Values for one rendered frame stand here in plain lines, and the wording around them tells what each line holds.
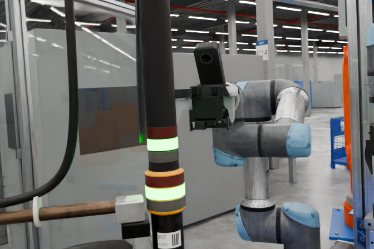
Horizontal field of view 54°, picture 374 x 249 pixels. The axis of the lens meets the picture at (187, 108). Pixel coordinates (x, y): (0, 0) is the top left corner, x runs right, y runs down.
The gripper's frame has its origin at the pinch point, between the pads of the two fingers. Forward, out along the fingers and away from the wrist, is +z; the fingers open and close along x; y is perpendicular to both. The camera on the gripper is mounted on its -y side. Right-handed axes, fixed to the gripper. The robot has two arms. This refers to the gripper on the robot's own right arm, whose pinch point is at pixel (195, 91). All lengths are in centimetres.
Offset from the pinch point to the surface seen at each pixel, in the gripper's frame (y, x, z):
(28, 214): 11.7, 12.4, 23.5
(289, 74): -17, -18, -577
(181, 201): 11.7, -2.3, 17.7
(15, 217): 11.8, 13.6, 24.1
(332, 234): 162, -54, -354
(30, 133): 10, 61, -38
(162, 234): 15.0, -0.3, 18.7
